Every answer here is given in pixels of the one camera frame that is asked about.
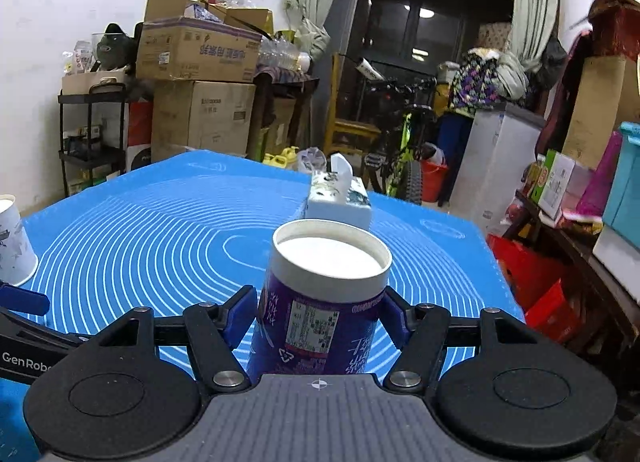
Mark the purple white paper cup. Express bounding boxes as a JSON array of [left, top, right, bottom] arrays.
[[246, 219, 393, 383]]

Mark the white patterned paper cup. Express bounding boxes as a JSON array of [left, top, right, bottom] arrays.
[[0, 194, 39, 286]]

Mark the red gift bag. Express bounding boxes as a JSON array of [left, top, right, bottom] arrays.
[[487, 234, 582, 343]]

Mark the dark wooden side table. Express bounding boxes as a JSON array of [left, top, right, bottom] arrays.
[[504, 191, 639, 355]]

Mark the blue silicone baking mat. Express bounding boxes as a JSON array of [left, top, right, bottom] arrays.
[[0, 150, 526, 462]]

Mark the black metal shelf rack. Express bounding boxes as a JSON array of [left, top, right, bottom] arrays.
[[58, 80, 127, 198]]

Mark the green white product box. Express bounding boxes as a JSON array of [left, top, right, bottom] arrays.
[[530, 150, 575, 219]]

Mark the teal plastic storage bin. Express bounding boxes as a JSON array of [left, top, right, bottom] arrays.
[[603, 122, 640, 248]]

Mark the red plastic bucket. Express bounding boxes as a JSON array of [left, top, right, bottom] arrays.
[[421, 161, 448, 203]]

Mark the white chest freezer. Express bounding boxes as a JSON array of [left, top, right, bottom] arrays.
[[449, 104, 544, 236]]

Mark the white tissue box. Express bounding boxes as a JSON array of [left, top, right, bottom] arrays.
[[303, 153, 372, 230]]

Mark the lower cardboard box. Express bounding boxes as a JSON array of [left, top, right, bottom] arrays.
[[151, 81, 255, 162]]

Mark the black bicycle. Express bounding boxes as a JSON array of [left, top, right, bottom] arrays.
[[342, 54, 437, 205]]

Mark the upper cardboard box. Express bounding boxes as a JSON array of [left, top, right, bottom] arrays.
[[136, 0, 262, 83]]

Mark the wooden chair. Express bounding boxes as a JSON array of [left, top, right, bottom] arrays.
[[322, 52, 381, 158]]

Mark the tall cardboard box right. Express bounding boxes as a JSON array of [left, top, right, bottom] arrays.
[[562, 56, 639, 170]]

